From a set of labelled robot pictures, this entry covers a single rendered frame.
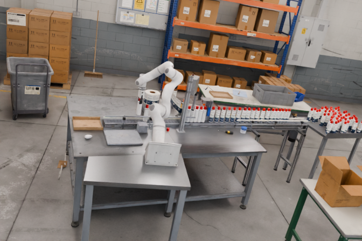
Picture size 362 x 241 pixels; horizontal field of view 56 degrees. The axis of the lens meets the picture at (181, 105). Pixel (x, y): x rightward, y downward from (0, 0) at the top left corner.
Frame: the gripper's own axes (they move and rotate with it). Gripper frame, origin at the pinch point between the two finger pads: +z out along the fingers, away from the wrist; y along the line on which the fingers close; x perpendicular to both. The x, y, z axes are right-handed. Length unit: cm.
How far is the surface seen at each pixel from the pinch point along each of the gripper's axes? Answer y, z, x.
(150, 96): 49, 12, -27
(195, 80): -18, -34, -54
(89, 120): 11, 29, 51
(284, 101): 79, 26, -266
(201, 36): 410, -5, -251
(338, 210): -163, 34, -151
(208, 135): -28, 29, -80
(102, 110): 41, 29, 34
